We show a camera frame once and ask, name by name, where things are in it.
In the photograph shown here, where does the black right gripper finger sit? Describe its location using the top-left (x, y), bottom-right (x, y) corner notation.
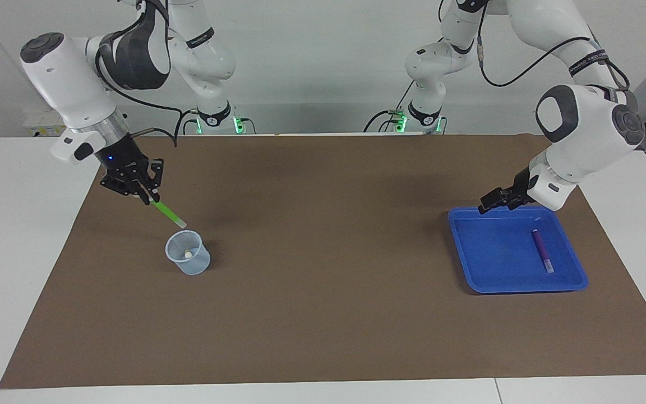
top-left (100, 175), bottom-right (153, 205)
top-left (135, 160), bottom-right (164, 205)

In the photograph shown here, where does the green pen white cap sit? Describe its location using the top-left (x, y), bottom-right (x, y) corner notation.
top-left (152, 199), bottom-right (187, 229)

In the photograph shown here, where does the purple pen white cap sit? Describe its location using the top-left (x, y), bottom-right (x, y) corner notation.
top-left (532, 228), bottom-right (555, 274)

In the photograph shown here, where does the blue plastic tray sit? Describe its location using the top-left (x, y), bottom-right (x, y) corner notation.
top-left (447, 205), bottom-right (589, 295)

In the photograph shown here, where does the white power strip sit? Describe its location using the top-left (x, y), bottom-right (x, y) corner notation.
top-left (23, 109), bottom-right (68, 137)

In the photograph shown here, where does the translucent plastic cup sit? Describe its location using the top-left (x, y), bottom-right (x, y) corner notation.
top-left (165, 229), bottom-right (211, 276)

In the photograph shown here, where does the brown table mat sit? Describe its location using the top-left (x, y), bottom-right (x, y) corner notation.
top-left (0, 133), bottom-right (646, 389)

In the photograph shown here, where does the black right base cable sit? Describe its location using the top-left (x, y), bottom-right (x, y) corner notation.
top-left (174, 109), bottom-right (199, 136)

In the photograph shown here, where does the black base cable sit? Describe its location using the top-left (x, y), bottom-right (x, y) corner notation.
top-left (174, 109), bottom-right (199, 136)
top-left (363, 79), bottom-right (416, 134)

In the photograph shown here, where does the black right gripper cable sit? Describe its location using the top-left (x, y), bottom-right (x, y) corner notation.
top-left (96, 0), bottom-right (197, 148)

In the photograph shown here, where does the black left base cable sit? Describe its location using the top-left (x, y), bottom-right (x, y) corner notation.
top-left (363, 79), bottom-right (416, 134)

